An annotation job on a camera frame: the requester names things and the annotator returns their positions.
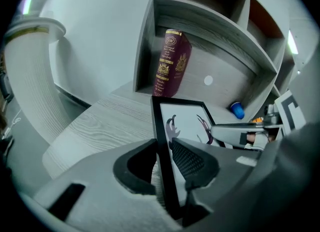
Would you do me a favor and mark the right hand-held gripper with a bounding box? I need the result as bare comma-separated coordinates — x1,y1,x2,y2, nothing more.
210,89,308,149

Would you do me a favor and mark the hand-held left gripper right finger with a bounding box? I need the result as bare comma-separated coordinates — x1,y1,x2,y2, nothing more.
171,137,268,228

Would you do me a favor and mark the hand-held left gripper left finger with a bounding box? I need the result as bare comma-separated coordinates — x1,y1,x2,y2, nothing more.
33,137,183,232

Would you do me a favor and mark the framed deer picture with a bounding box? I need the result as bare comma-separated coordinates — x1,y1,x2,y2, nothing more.
150,96,235,220

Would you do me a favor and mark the grey wooden desk shelf unit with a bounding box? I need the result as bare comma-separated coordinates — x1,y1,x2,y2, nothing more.
132,0,301,124

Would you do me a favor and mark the blue cup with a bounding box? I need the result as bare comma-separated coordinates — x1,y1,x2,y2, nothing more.
229,102,245,120

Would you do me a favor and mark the dark red hardcover book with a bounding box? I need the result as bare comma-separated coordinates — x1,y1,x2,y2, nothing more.
152,29,193,98

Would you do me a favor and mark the ceiling light tube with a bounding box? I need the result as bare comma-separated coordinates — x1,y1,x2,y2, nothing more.
287,29,299,55
22,0,33,16

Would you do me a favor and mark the white cable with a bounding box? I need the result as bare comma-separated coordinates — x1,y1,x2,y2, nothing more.
5,116,23,138

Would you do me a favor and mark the white round pedestal table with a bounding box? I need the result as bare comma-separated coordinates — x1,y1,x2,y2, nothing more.
3,17,73,145

